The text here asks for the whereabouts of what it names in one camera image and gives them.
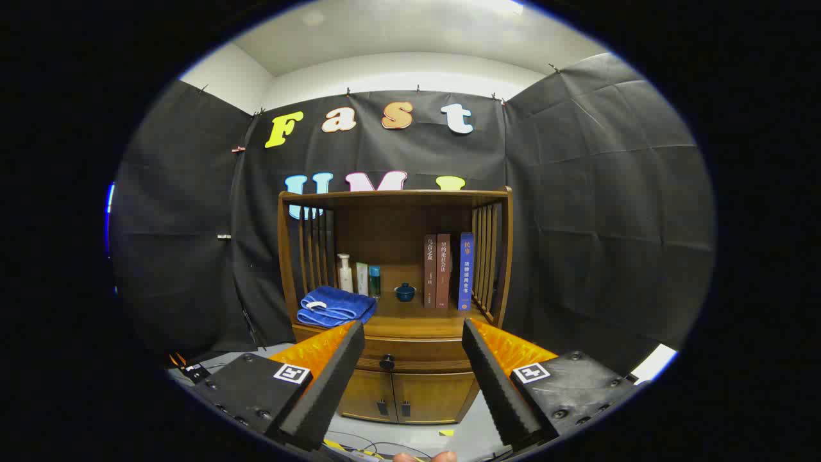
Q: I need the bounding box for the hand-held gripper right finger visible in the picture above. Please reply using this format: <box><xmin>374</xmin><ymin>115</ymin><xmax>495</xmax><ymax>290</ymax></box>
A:
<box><xmin>461</xmin><ymin>318</ymin><xmax>642</xmax><ymax>450</ymax></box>

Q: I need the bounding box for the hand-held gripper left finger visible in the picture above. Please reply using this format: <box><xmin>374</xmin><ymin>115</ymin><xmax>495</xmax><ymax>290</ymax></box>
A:
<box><xmin>192</xmin><ymin>321</ymin><xmax>366</xmax><ymax>452</ymax></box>

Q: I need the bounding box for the brown wooden drawer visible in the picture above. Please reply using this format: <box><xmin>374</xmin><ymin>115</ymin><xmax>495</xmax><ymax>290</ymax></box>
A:
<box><xmin>292</xmin><ymin>324</ymin><xmax>482</xmax><ymax>374</ymax></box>

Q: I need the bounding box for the wooden cabinet door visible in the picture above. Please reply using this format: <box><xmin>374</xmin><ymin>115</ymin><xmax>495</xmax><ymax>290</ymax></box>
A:
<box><xmin>393</xmin><ymin>372</ymin><xmax>478</xmax><ymax>425</ymax></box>
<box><xmin>338</xmin><ymin>370</ymin><xmax>397</xmax><ymax>424</ymax></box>

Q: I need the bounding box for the wooden countertop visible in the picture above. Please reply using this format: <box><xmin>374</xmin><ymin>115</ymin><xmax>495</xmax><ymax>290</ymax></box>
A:
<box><xmin>294</xmin><ymin>282</ymin><xmax>504</xmax><ymax>341</ymax></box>

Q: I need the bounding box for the brown wooden cabinet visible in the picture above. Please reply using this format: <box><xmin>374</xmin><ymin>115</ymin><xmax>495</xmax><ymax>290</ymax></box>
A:
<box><xmin>277</xmin><ymin>187</ymin><xmax>514</xmax><ymax>425</ymax></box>

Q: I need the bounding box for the folded blue towel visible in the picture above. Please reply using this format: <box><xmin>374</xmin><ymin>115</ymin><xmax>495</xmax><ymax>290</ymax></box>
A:
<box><xmin>296</xmin><ymin>286</ymin><xmax>378</xmax><ymax>329</ymax></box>

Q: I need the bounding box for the blue book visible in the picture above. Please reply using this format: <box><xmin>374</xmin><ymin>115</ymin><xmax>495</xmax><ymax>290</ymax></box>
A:
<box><xmin>451</xmin><ymin>232</ymin><xmax>474</xmax><ymax>312</ymax></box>

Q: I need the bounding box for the reddish brown book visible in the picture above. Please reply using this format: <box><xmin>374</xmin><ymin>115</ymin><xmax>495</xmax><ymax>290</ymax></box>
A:
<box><xmin>436</xmin><ymin>234</ymin><xmax>452</xmax><ymax>310</ymax></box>

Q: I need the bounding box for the dark brown book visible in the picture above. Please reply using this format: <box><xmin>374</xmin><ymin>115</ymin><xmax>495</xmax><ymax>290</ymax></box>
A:
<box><xmin>423</xmin><ymin>235</ymin><xmax>438</xmax><ymax>309</ymax></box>

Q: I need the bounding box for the black electronics box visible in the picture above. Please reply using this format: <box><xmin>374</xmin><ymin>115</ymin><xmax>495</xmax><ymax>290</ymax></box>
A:
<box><xmin>170</xmin><ymin>353</ymin><xmax>211</xmax><ymax>384</ymax></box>

